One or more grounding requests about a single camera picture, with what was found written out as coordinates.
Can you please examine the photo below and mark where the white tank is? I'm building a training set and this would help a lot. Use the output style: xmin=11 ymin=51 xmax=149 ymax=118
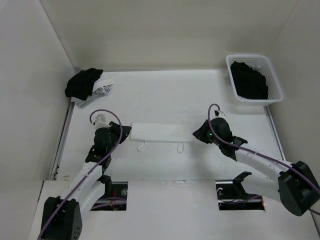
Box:
xmin=130 ymin=122 xmax=196 ymax=154
xmin=92 ymin=78 xmax=114 ymax=95

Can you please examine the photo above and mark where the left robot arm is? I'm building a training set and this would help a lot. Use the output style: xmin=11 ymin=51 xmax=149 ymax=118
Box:
xmin=38 ymin=121 xmax=132 ymax=240

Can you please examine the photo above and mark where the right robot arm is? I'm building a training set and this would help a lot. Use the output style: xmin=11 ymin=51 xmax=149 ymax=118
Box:
xmin=192 ymin=117 xmax=320 ymax=216

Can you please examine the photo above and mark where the folded grey tank top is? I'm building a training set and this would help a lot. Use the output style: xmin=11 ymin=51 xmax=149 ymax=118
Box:
xmin=71 ymin=89 xmax=105 ymax=109

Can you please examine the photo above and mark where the folded white tank top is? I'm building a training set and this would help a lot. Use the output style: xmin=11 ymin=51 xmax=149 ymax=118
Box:
xmin=92 ymin=78 xmax=114 ymax=95

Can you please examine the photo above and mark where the black tank top in basket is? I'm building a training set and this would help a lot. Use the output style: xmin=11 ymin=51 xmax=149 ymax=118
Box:
xmin=230 ymin=61 xmax=269 ymax=100

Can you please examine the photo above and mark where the folded black tank top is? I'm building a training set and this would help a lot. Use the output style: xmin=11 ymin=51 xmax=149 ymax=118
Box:
xmin=65 ymin=68 xmax=103 ymax=101

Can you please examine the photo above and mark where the white plastic basket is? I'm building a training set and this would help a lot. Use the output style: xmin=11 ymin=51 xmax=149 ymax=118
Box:
xmin=225 ymin=53 xmax=284 ymax=107

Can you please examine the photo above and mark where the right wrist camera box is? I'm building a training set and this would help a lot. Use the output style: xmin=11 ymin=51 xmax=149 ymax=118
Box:
xmin=214 ymin=110 xmax=226 ymax=118

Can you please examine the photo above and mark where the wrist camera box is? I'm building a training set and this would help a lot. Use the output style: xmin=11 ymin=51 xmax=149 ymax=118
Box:
xmin=214 ymin=110 xmax=226 ymax=118
xmin=93 ymin=114 xmax=110 ymax=130

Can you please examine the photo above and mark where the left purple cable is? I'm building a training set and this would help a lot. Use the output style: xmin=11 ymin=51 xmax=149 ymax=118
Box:
xmin=37 ymin=108 xmax=123 ymax=240

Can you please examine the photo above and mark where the purple cable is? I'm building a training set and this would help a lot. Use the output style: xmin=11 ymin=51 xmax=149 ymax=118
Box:
xmin=37 ymin=108 xmax=123 ymax=240
xmin=208 ymin=103 xmax=320 ymax=216

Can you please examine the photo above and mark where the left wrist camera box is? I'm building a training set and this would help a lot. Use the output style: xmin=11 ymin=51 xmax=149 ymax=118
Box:
xmin=93 ymin=114 xmax=110 ymax=130

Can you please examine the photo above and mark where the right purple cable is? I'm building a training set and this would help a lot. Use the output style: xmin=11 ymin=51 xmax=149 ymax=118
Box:
xmin=208 ymin=103 xmax=320 ymax=216

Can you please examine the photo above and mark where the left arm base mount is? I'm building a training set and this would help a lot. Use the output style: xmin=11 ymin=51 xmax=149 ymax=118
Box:
xmin=91 ymin=182 xmax=129 ymax=212

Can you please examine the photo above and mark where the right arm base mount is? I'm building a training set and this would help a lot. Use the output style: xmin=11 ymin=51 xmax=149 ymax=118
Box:
xmin=215 ymin=180 xmax=265 ymax=211

